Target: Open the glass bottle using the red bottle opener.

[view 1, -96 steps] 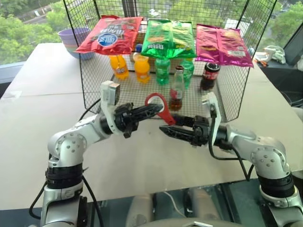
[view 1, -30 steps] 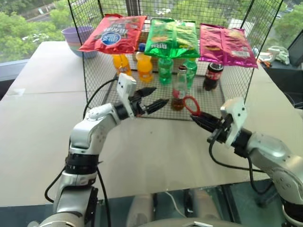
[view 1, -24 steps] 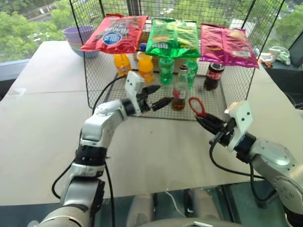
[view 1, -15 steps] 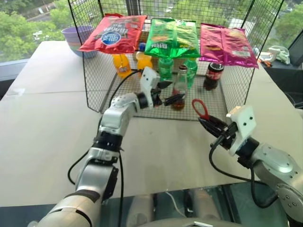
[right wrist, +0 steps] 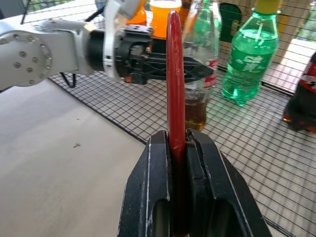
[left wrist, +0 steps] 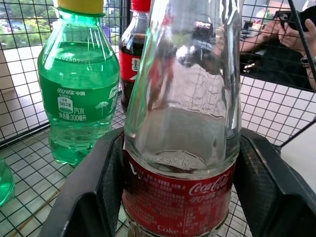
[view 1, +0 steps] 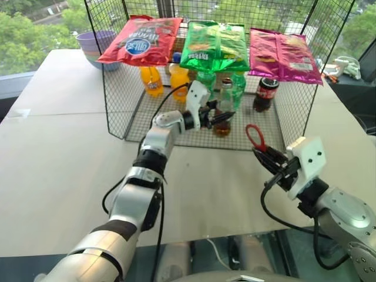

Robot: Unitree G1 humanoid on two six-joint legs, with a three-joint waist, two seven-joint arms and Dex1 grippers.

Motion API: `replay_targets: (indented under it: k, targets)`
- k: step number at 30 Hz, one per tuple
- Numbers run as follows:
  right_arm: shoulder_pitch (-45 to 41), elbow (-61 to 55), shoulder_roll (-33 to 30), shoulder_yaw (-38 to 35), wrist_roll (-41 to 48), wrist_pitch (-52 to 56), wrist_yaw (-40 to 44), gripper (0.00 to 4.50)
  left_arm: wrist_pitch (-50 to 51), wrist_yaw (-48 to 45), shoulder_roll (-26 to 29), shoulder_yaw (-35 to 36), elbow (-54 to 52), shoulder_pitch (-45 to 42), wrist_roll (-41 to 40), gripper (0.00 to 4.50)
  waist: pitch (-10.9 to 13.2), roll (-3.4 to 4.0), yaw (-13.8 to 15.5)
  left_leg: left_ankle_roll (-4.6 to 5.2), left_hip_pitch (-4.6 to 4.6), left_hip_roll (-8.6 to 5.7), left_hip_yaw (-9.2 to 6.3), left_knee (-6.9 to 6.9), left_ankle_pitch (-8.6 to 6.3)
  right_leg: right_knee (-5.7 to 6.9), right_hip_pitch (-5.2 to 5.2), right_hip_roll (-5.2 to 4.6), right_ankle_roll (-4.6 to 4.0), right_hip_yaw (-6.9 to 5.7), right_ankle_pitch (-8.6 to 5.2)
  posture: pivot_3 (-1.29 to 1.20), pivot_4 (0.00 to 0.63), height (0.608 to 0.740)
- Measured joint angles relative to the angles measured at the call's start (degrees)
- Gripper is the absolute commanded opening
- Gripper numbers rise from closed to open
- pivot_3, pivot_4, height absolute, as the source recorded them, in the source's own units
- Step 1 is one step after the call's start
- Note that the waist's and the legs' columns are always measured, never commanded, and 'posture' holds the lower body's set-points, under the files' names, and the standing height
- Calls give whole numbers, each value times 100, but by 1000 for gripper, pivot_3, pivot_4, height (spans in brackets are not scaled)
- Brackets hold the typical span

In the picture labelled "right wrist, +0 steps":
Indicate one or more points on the dark cola bottle red label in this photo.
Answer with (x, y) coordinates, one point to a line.
(302, 98)

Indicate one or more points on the clear bottle with amber liquid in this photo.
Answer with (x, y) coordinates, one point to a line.
(201, 44)

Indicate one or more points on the slim orange soda bottle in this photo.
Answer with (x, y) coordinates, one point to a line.
(138, 17)

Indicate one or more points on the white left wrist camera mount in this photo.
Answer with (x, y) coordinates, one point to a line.
(109, 47)

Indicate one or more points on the green soda bottle yellow cap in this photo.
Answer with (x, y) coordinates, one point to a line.
(249, 61)

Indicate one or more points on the red bottle opener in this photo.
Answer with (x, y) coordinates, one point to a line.
(174, 74)

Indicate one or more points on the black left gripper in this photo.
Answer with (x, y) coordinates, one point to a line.
(128, 54)

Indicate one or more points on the wide orange soda bottle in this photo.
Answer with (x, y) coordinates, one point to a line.
(160, 17)

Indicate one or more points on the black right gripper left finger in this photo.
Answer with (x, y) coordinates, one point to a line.
(140, 187)

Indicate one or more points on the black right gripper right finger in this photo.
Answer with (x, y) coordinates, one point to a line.
(222, 187)

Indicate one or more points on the dark green arched sign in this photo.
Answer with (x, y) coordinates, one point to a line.
(229, 22)

